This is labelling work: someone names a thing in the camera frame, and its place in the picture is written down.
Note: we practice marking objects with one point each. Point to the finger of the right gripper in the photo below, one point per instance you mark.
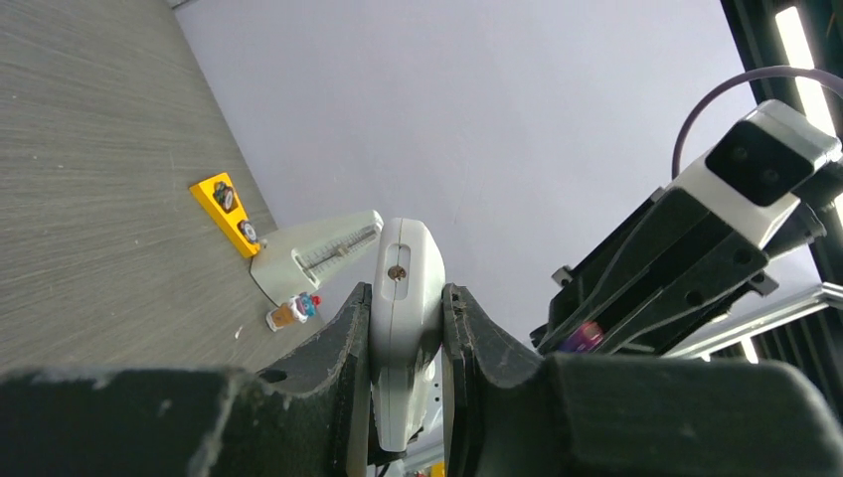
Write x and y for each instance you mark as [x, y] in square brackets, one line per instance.
[628, 271]
[693, 273]

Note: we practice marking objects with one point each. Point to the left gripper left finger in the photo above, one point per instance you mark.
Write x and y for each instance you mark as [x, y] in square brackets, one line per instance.
[323, 426]

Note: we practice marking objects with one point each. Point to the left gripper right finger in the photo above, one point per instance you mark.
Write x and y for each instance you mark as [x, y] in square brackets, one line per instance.
[489, 400]

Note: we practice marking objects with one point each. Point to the white remote control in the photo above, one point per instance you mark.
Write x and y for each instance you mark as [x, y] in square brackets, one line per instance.
[405, 330]

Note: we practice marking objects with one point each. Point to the small glue bottle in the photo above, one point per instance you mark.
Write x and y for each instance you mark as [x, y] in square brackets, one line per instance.
[297, 309]

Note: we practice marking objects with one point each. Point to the purple blue AAA battery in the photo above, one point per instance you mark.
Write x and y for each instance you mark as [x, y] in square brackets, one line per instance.
[583, 340]

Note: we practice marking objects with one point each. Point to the white metronome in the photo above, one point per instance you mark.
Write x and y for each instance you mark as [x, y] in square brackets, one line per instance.
[303, 258]

